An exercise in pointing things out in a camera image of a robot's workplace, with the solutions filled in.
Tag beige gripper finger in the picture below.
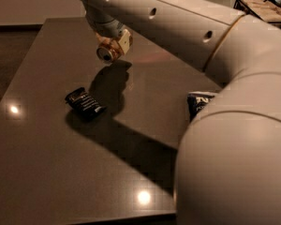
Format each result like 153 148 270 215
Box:
117 29 133 54

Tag orange soda can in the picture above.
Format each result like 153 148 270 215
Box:
96 34 123 63

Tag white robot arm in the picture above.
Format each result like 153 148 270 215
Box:
81 0 281 225

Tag black snack bag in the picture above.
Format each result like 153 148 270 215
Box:
65 87 106 121

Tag blue chip bag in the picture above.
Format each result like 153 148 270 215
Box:
186 91 216 121

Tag black wire basket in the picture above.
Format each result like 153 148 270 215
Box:
233 0 281 29

